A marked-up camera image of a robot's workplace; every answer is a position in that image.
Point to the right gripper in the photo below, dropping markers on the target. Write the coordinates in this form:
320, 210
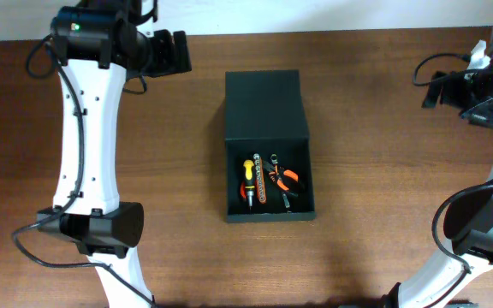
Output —
487, 115

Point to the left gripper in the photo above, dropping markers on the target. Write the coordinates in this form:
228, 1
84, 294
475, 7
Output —
170, 64

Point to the black storage box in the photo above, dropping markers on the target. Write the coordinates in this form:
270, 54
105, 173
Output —
264, 114

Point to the yellow black stubby screwdriver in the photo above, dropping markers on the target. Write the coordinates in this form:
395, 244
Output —
249, 182

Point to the silver ratchet wrench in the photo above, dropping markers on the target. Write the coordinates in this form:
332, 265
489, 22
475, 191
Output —
278, 180

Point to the orange socket bit rail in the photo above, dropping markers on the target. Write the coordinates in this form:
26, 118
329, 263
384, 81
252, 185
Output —
260, 185

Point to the small red cutting pliers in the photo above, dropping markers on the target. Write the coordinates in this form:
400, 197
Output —
243, 191

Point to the orange black long-nose pliers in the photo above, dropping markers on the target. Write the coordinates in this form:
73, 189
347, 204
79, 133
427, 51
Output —
293, 185

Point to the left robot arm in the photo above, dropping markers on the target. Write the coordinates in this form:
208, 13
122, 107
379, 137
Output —
98, 46

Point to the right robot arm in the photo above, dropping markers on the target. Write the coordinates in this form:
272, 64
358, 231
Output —
462, 227

